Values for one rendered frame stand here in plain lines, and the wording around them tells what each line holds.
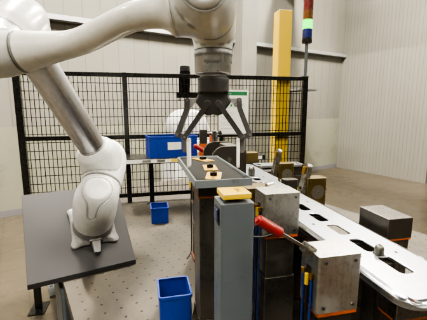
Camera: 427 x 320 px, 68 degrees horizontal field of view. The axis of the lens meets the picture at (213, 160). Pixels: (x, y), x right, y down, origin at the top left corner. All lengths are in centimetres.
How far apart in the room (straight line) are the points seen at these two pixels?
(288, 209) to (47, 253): 93
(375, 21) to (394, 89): 141
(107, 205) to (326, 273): 81
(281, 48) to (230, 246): 190
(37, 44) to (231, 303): 73
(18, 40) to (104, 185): 56
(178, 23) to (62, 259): 102
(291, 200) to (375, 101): 634
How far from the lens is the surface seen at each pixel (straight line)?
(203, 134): 190
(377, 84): 715
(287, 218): 88
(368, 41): 738
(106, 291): 125
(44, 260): 138
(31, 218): 147
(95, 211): 122
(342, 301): 71
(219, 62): 74
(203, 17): 58
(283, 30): 243
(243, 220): 66
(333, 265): 66
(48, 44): 87
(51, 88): 114
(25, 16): 105
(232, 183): 74
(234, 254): 68
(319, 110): 709
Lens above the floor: 133
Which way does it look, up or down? 9 degrees down
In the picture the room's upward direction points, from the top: straight up
